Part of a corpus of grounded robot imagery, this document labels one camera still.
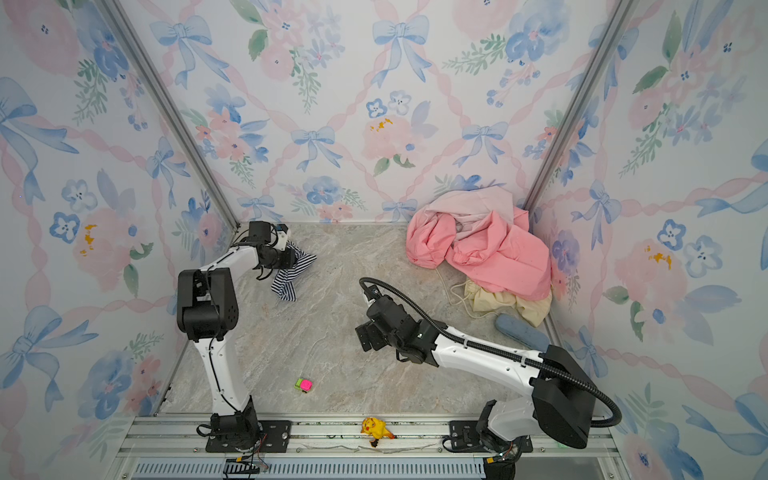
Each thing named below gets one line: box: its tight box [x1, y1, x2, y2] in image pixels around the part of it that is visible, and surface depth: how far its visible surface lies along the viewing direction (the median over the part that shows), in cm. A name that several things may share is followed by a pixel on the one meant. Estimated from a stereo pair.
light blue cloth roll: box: [495, 314, 549, 351], surface depth 92 cm
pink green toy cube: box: [294, 378, 313, 391], surface depth 82 cm
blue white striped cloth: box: [270, 241, 317, 302], surface depth 100 cm
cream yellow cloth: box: [464, 279, 553, 328], surface depth 96 cm
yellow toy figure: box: [360, 417, 395, 447], surface depth 74 cm
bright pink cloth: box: [406, 207, 552, 301], surface depth 97 cm
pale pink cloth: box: [424, 186, 514, 241], surface depth 110 cm
